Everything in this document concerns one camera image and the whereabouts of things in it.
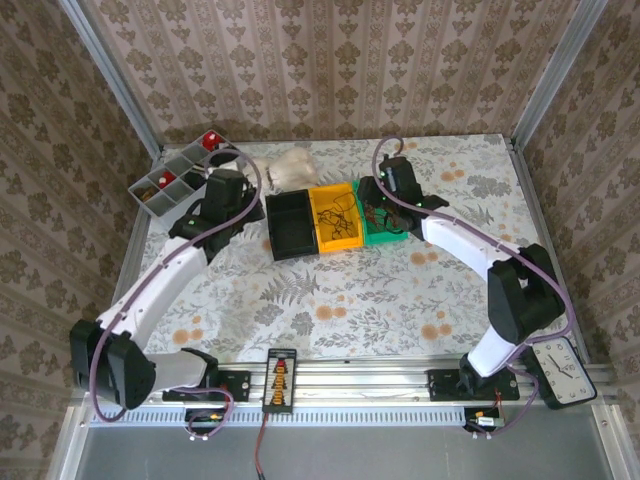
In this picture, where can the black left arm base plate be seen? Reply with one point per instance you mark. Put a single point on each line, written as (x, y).
(240, 385)

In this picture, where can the grey compartment organizer tray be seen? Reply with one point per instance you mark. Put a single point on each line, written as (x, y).
(167, 204)

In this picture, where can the brown small item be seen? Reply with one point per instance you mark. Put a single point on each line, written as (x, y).
(146, 193)

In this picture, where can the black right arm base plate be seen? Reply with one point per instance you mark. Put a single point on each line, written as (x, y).
(442, 385)

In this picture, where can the aluminium frame post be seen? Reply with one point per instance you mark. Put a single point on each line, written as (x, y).
(112, 75)
(555, 75)

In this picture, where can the red and black power lead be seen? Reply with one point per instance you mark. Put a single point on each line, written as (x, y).
(259, 445)

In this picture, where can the yellow plastic bin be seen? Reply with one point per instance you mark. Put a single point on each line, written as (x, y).
(337, 245)

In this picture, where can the aluminium mounting rail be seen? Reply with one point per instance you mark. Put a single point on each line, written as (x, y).
(350, 382)

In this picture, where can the grey metal panel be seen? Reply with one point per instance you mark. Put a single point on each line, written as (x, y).
(350, 452)

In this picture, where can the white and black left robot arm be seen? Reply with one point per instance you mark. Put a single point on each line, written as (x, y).
(150, 295)

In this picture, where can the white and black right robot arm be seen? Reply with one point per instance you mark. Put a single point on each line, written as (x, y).
(520, 300)

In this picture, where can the white plush toy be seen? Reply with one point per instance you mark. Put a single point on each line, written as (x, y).
(295, 167)

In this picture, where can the black power distribution board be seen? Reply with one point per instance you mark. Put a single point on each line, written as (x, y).
(280, 382)

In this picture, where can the red mushroom toy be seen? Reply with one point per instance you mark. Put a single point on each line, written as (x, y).
(165, 178)
(211, 140)

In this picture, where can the black framed white clock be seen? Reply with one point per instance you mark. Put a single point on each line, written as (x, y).
(565, 375)

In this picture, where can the black plastic bin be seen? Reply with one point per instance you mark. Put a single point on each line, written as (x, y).
(292, 225)

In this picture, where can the floral tablecloth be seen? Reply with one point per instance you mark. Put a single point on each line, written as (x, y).
(400, 320)

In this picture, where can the green plastic bin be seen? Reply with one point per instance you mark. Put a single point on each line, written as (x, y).
(385, 239)

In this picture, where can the black and white striped item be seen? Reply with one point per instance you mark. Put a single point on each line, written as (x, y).
(194, 175)

